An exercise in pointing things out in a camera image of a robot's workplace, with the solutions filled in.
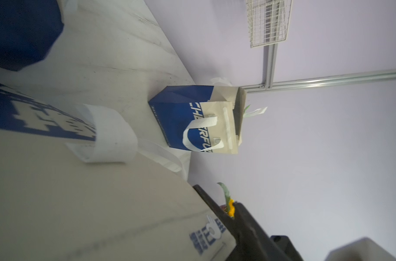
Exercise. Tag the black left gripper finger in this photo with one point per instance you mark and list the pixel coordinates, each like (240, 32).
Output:
(252, 243)

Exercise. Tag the blue beige bag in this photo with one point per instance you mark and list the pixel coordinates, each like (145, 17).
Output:
(201, 118)
(73, 190)
(28, 30)

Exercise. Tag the green white takeout bag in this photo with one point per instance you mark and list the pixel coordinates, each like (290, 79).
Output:
(226, 83)

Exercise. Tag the sunflower bouquet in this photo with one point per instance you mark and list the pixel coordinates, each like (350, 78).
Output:
(228, 207)

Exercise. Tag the aluminium frame profiles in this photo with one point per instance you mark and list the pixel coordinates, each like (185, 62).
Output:
(268, 84)

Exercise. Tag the white wire wall basket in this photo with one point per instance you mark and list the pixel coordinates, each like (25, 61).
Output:
(268, 21)

